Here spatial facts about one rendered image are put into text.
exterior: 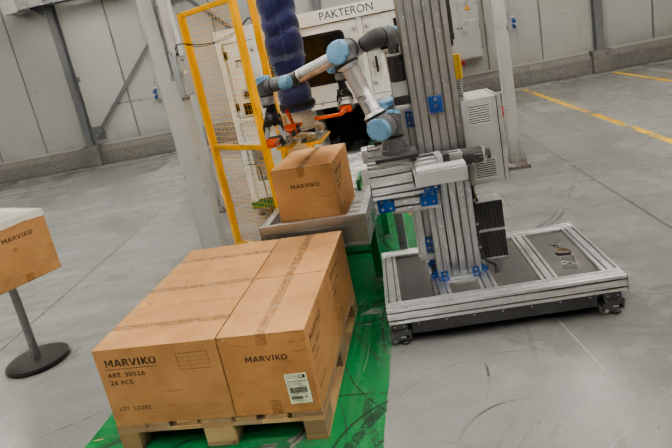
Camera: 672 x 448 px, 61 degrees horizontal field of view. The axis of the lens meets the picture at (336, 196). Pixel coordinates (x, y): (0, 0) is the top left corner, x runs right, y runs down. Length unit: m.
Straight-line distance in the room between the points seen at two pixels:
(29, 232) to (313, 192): 1.75
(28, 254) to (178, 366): 1.56
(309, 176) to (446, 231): 0.92
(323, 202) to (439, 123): 0.94
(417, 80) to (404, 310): 1.23
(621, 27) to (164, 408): 11.91
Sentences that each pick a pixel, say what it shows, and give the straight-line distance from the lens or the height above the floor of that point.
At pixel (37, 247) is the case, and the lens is 3.97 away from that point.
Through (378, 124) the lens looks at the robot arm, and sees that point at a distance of 2.79.
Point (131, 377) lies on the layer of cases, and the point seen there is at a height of 0.39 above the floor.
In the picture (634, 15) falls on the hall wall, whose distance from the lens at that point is 13.41.
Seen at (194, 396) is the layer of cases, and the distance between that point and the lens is 2.77.
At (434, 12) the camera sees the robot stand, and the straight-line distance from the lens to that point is 3.10.
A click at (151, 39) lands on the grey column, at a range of 4.47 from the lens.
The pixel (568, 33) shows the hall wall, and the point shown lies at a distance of 12.95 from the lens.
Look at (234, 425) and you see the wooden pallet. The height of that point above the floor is 0.10.
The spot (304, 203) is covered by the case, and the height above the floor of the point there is 0.71.
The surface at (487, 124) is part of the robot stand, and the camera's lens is 3.13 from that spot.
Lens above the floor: 1.66
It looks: 15 degrees down
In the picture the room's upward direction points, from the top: 11 degrees counter-clockwise
